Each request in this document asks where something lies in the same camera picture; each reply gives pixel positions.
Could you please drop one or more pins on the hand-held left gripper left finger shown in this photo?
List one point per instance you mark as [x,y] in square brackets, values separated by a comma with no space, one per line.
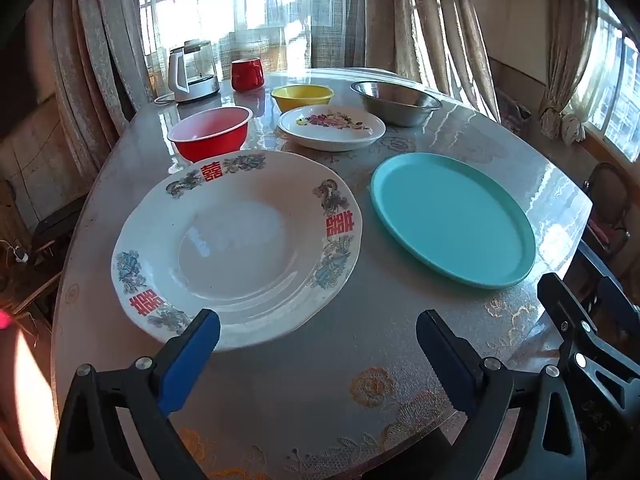
[192,360]

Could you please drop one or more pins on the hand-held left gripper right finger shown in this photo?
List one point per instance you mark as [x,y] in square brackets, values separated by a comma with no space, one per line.
[447,360]

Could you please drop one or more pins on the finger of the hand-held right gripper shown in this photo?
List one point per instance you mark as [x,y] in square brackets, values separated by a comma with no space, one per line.
[562,305]
[620,307]

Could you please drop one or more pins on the large white patterned plate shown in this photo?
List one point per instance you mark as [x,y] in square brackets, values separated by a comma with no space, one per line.
[235,250]

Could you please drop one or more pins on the teal plastic plate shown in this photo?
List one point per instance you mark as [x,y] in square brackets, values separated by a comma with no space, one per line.
[450,220]

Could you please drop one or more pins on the red plastic bowl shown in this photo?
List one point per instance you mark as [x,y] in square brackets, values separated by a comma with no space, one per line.
[215,142]

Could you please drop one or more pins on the small white floral plate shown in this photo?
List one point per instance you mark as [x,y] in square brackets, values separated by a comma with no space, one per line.
[330,132]

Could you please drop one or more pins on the stainless steel bowl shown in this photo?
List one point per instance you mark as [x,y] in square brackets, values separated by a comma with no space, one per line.
[395,105]

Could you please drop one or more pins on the yellow plastic bowl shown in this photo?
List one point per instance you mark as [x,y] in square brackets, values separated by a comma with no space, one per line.
[300,101]

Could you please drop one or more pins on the red seat cushion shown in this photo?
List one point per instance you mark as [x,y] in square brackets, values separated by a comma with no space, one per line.
[607,234]

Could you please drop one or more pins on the wicker back chair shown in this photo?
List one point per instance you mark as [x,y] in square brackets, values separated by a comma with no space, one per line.
[607,195]

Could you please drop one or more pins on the dark low furniture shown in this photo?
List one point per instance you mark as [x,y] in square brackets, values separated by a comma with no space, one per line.
[57,225]

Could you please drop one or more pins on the grey bag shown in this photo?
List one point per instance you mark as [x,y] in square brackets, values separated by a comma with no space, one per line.
[512,110]

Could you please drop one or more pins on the side window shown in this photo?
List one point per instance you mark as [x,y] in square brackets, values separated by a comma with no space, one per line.
[615,90]

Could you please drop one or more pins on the tied beige curtain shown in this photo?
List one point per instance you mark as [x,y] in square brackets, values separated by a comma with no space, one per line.
[565,60]

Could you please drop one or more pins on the glass electric kettle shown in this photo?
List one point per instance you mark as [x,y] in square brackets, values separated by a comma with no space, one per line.
[192,77]

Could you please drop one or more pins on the red mug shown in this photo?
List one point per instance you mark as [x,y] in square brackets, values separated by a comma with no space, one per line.
[246,76]

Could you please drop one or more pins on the sheer white curtain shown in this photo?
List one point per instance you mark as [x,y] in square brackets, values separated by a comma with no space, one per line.
[260,25]

